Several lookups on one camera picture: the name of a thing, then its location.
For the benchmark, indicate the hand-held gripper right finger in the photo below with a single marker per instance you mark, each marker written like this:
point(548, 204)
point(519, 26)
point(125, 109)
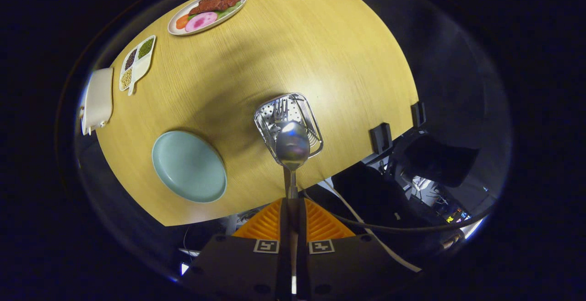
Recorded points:
point(352, 269)

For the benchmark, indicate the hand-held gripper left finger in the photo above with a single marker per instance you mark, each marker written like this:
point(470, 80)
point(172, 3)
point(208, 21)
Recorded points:
point(229, 269)

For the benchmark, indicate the pale green round plate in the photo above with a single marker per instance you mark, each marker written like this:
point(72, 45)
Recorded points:
point(190, 166)

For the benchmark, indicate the black table clamp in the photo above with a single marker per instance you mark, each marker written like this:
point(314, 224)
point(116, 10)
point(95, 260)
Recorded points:
point(380, 137)
point(418, 114)

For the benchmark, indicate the black office chair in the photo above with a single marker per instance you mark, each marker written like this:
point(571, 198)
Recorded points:
point(439, 160)

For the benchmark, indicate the perforated metal basket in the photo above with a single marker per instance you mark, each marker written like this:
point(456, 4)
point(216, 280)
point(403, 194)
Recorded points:
point(309, 118)

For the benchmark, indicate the cream white toaster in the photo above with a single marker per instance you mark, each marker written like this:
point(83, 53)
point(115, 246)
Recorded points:
point(98, 99)

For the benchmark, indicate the white divided seed tray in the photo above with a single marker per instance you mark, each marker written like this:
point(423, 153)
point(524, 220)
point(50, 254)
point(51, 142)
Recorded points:
point(139, 65)

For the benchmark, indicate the white oval food plate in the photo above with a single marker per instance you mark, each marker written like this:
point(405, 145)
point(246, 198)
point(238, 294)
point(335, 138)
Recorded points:
point(176, 29)

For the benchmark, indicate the pink ham slice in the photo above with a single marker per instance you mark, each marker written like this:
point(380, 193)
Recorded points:
point(201, 21)

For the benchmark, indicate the orange carrot slice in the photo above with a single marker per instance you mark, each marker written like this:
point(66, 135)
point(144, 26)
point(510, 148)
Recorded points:
point(181, 22)

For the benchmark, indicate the green lettuce leaf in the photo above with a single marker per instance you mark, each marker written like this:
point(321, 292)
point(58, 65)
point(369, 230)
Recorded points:
point(229, 10)

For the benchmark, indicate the brown steak piece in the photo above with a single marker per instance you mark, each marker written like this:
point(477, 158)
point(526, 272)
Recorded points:
point(219, 2)

